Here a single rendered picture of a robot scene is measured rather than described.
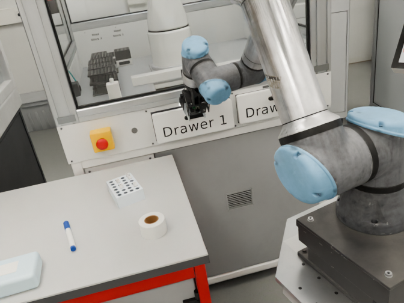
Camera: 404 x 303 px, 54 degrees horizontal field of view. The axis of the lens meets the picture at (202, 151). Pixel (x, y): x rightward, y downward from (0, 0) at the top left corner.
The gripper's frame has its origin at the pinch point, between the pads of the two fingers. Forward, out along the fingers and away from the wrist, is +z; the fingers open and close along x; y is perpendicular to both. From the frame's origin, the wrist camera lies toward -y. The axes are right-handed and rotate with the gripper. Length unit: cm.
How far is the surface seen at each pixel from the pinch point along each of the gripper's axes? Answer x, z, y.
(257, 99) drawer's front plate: 24.4, 2.7, -1.6
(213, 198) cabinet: 3.4, 36.9, 18.8
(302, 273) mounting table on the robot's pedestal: 8, -27, 65
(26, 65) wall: -126, 218, -254
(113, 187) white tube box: -31.2, -0.8, 22.1
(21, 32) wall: -119, 190, -273
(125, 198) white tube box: -27.9, -4.5, 28.3
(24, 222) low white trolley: -59, 0, 26
